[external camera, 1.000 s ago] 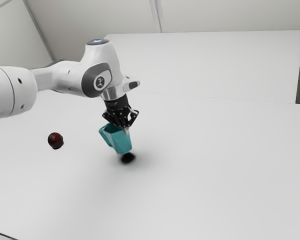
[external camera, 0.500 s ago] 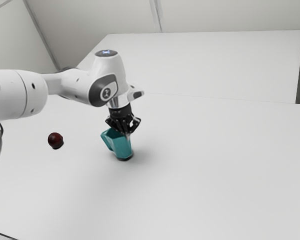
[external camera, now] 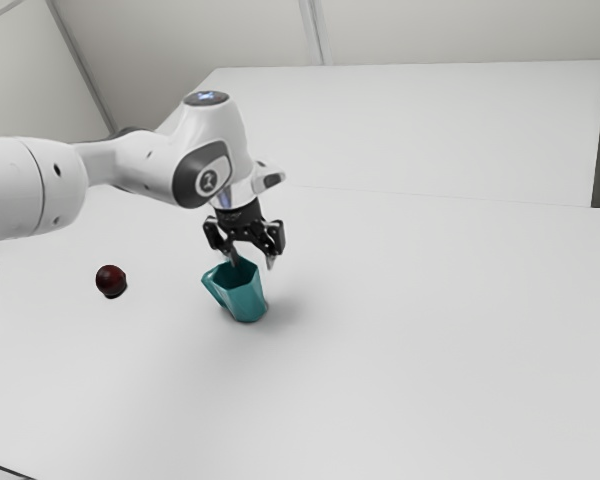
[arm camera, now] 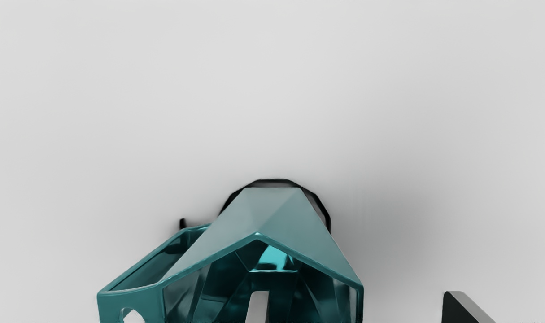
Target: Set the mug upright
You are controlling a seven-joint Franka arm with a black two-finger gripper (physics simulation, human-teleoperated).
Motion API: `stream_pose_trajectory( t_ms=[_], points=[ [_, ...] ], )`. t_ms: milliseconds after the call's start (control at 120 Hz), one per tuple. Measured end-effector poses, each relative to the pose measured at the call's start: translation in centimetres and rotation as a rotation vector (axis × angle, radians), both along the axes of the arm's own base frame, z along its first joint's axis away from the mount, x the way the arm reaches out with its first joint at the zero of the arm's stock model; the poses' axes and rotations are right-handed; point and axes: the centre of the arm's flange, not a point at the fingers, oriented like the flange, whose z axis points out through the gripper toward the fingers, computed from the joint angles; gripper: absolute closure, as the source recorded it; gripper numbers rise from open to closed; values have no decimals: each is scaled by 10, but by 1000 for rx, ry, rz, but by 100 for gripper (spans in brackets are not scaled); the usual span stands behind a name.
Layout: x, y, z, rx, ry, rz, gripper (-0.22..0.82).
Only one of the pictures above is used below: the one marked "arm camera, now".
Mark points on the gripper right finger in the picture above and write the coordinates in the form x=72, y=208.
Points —
x=459, y=312

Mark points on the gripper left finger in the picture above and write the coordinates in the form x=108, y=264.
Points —
x=257, y=310

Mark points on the teal faceted mug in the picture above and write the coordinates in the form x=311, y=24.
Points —
x=272, y=215

